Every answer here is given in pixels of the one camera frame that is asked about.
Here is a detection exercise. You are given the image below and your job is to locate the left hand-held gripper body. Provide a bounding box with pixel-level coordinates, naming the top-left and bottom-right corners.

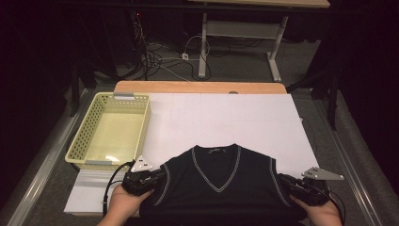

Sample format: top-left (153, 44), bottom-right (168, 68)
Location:
top-left (121, 154), bottom-right (156, 197)

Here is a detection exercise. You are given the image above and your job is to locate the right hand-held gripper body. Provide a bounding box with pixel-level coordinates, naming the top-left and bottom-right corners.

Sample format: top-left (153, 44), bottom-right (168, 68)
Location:
top-left (291, 167), bottom-right (345, 206)

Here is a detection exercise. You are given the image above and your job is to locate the yellow plastic basket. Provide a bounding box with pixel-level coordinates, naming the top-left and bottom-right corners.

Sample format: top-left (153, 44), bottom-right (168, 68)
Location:
top-left (64, 91), bottom-right (152, 172)

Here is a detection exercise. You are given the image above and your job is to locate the black knit vest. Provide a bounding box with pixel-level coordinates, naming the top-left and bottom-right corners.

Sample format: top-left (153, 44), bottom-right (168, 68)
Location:
top-left (137, 143), bottom-right (310, 226)

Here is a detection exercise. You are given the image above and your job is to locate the person's left hand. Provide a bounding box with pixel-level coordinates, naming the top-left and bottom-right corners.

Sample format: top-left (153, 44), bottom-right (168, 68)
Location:
top-left (97, 184), bottom-right (154, 226)

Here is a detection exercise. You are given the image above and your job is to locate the person's right hand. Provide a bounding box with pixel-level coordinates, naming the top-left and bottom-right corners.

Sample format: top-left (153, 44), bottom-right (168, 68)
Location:
top-left (290, 195), bottom-right (343, 226)

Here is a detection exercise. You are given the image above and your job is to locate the white table cover sheet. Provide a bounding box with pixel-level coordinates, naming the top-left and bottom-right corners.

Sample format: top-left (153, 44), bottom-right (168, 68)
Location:
top-left (63, 92), bottom-right (322, 217)

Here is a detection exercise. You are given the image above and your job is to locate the black metal stand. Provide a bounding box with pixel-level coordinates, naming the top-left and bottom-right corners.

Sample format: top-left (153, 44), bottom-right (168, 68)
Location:
top-left (69, 59), bottom-right (98, 118)
top-left (285, 67), bottom-right (342, 131)

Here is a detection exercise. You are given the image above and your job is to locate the dark curtain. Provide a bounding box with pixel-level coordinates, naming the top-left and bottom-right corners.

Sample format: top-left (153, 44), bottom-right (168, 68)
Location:
top-left (0, 0), bottom-right (76, 197)
top-left (340, 0), bottom-right (399, 196)

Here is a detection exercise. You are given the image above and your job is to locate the white-legged desk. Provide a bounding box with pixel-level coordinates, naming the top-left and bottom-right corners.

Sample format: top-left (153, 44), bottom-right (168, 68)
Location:
top-left (187, 0), bottom-right (331, 83)

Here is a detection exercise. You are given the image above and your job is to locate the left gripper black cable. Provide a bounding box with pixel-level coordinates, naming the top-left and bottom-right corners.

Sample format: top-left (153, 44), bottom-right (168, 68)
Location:
top-left (102, 160), bottom-right (136, 218)

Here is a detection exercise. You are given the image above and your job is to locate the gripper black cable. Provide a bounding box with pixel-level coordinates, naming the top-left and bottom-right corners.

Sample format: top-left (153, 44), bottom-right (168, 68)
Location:
top-left (326, 185), bottom-right (347, 225)
top-left (102, 160), bottom-right (136, 218)

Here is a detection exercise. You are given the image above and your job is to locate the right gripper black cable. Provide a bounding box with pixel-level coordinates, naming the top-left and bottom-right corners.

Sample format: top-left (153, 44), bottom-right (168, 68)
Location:
top-left (326, 185), bottom-right (347, 225)

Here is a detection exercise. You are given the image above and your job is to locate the grey floor rail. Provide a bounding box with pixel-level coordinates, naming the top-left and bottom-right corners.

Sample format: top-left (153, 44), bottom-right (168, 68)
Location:
top-left (313, 99), bottom-right (384, 226)
top-left (7, 89), bottom-right (90, 226)

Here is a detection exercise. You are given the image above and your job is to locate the tangle of floor cables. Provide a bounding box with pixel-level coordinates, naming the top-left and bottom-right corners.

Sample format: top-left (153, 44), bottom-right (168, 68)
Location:
top-left (130, 10), bottom-right (215, 82)

